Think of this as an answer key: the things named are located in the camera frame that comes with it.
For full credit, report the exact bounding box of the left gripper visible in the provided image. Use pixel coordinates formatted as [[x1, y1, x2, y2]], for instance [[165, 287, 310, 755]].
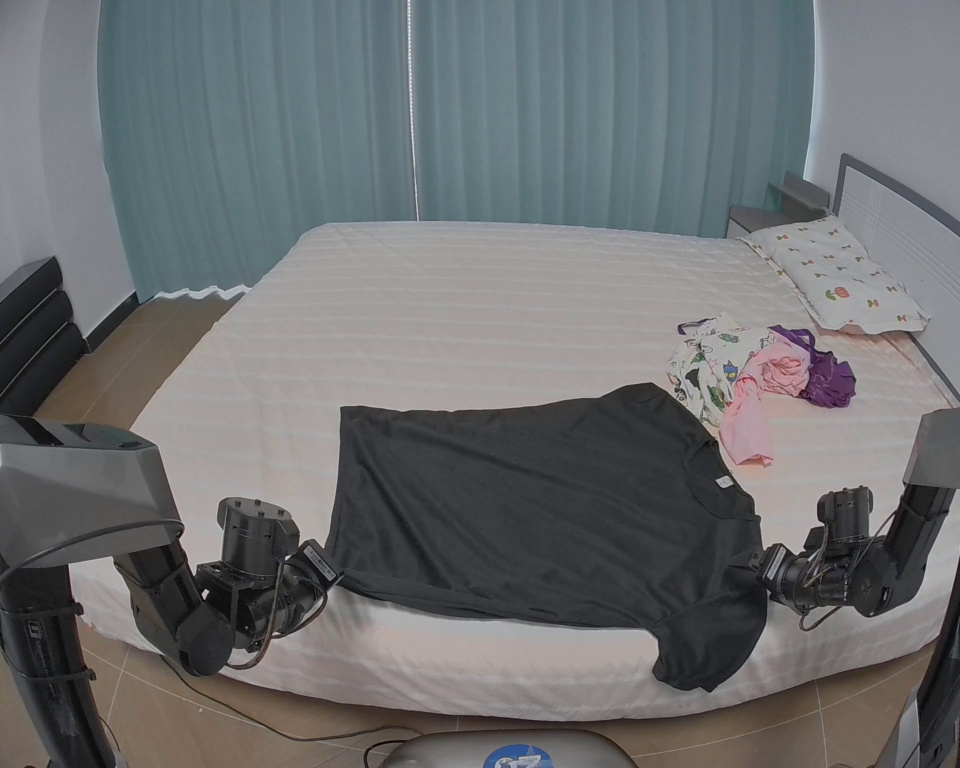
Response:
[[258, 540, 345, 640]]

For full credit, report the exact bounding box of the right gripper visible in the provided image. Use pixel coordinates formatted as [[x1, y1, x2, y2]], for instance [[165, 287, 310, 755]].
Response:
[[753, 543, 816, 610]]

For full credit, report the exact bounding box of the black T-shirt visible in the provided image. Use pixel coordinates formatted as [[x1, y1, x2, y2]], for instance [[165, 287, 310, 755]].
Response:
[[324, 382, 770, 693]]

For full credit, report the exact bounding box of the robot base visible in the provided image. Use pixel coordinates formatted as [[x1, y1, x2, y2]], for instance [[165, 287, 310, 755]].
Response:
[[390, 727, 627, 768]]

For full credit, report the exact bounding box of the pink garment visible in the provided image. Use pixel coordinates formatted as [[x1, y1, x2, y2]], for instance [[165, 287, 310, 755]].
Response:
[[718, 345, 815, 468]]

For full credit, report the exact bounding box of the purple garment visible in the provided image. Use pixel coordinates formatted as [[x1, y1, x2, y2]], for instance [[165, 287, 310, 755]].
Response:
[[768, 324, 858, 410]]

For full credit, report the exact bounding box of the white printed garment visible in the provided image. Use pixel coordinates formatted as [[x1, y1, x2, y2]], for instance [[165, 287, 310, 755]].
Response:
[[666, 311, 766, 429]]

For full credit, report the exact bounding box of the white printed pillow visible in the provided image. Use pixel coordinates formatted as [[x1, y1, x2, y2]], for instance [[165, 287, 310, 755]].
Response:
[[742, 213, 931, 335]]

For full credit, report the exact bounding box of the bed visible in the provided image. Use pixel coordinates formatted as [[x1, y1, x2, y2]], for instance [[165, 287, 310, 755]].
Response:
[[71, 153, 960, 714]]

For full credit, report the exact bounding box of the black chest of drawers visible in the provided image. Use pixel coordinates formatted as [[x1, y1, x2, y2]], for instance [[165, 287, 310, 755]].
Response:
[[0, 256, 87, 421]]

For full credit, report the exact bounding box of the grey bedside table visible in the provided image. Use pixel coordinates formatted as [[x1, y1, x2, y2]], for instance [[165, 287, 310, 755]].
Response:
[[727, 171, 832, 240]]

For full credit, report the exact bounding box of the black cable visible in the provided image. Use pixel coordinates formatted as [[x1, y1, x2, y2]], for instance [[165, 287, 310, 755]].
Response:
[[168, 660, 421, 768]]

